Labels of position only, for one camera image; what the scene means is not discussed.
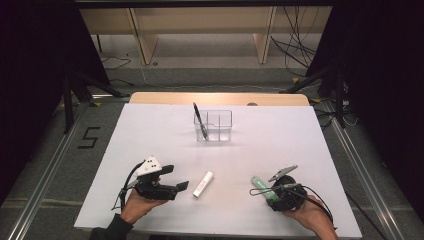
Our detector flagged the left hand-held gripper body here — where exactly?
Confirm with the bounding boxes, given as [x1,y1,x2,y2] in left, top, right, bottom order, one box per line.
[133,155,178,201]

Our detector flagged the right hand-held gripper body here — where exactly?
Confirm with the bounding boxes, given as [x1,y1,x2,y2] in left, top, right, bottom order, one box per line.
[266,164,308,213]

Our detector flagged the white cylindrical tube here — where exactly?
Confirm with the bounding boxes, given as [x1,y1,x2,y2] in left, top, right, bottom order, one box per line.
[192,170,215,199]

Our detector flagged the green highlighter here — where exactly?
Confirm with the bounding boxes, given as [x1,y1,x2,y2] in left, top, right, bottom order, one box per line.
[250,176,281,203]

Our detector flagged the black pen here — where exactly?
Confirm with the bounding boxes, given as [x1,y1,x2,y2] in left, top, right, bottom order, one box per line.
[192,101,209,141]

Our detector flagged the clear plastic desk organizer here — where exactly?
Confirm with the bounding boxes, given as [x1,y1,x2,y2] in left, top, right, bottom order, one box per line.
[193,109,233,143]

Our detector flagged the person's right hand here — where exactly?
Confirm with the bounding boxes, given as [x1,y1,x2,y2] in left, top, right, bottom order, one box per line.
[282,194,329,231]

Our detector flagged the person's left hand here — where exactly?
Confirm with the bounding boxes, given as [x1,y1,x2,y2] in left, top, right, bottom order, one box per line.
[119,179,168,225]

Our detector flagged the white table cover sheet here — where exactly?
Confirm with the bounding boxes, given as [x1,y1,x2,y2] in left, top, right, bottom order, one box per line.
[73,103,363,239]

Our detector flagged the light wooden table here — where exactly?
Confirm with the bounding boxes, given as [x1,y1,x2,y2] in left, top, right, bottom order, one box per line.
[129,92,310,107]

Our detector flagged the black metal stand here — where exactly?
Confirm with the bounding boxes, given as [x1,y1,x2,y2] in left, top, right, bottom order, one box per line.
[61,71,131,134]
[279,63,348,129]

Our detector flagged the light wooden desk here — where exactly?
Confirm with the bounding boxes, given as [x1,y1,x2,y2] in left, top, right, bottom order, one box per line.
[79,6,333,66]

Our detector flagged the black curtain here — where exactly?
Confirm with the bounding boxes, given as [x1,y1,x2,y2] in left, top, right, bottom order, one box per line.
[306,0,424,221]
[0,0,111,204]

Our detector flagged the black metal bar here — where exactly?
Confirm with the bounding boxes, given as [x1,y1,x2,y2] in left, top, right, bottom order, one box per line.
[74,0,334,9]

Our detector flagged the right hand-held gripper cable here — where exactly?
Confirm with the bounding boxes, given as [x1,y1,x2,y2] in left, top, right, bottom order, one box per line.
[249,184,337,231]

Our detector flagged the hand-held gripper cable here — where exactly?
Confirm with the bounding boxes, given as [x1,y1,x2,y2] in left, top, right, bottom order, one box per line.
[249,184,337,231]
[111,161,146,212]

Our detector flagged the left hand-held gripper cable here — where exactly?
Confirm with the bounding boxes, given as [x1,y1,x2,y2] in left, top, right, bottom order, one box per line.
[111,161,146,212]

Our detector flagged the aluminium floor rail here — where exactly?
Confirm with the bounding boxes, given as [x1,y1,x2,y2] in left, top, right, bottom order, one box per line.
[6,109,88,240]
[324,103,406,240]

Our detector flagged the thin black floor cable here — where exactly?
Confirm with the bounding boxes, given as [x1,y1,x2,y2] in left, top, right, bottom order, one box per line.
[101,56,133,71]

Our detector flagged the black cable bundle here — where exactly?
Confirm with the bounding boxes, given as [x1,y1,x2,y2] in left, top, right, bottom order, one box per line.
[270,6,321,78]

